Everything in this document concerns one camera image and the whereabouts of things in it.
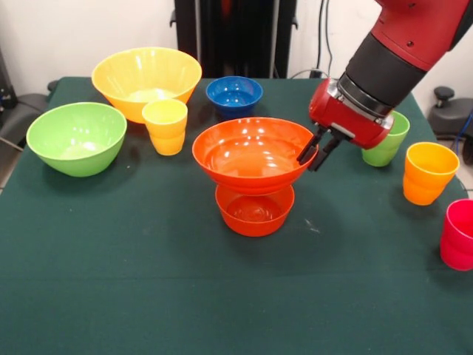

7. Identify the blue cable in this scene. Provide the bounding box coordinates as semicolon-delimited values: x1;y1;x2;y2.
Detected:
455;110;473;152

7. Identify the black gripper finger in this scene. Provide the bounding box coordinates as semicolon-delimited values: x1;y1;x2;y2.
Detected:
308;135;341;173
296;128;326;166

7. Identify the yellow cup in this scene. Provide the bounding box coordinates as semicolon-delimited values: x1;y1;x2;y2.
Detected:
141;98;188;156

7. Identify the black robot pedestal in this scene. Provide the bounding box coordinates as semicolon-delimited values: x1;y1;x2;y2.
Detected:
173;0;300;79

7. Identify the pink cup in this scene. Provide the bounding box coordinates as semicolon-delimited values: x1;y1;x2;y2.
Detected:
439;198;473;272

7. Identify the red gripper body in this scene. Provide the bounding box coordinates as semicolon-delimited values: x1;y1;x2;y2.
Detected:
308;77;395;151

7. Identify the dark green tablecloth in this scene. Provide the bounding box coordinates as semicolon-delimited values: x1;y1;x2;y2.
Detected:
0;76;473;355

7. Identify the orange cup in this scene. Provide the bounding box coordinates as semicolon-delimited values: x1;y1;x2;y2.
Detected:
402;141;460;206

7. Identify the small orange bowl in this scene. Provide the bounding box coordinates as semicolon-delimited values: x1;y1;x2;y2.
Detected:
215;183;296;237

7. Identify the large shallow orange bowl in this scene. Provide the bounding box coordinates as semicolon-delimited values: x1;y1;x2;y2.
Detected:
191;117;319;197

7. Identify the green cup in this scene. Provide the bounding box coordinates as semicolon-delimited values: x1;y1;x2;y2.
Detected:
361;110;411;168

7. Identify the grey base foot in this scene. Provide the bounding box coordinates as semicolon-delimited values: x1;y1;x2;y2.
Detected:
427;86;473;141
0;80;61;149

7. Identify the dark blue bowl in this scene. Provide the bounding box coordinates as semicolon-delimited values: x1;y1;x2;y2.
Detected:
205;75;264;122

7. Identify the large yellow bowl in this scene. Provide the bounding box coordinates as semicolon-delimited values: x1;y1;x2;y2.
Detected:
91;47;203;124

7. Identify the green bowl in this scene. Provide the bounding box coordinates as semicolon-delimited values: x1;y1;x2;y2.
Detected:
26;101;128;178

